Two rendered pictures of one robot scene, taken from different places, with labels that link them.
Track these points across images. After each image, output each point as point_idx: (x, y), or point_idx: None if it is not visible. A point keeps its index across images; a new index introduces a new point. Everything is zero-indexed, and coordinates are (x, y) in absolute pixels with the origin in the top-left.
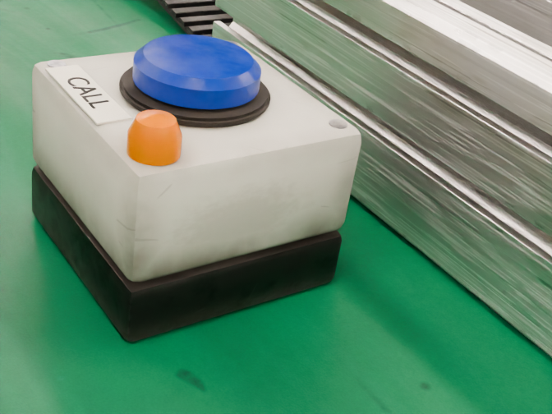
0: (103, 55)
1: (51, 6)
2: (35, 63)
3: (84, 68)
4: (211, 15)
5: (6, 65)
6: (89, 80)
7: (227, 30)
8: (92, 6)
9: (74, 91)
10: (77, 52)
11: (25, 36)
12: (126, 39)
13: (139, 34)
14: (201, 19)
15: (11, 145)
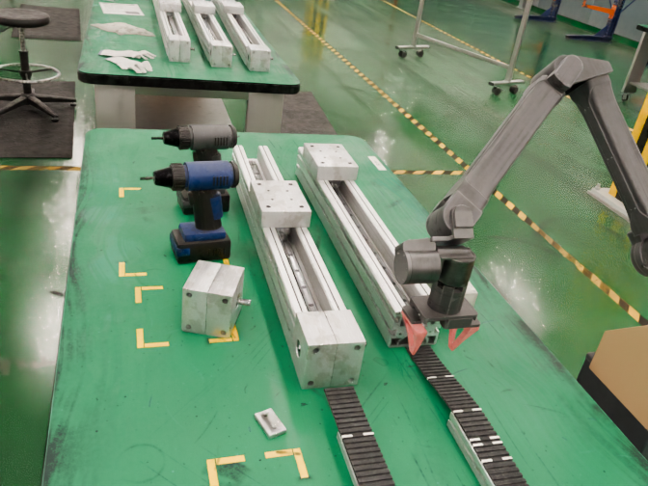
0: (467, 292)
1: (478, 384)
2: (477, 356)
3: (470, 289)
4: (432, 362)
5: (484, 356)
6: (469, 286)
7: (436, 327)
8: (466, 383)
9: (471, 284)
10: (468, 360)
11: (482, 368)
12: (455, 364)
13: (451, 366)
14: (435, 361)
15: (477, 331)
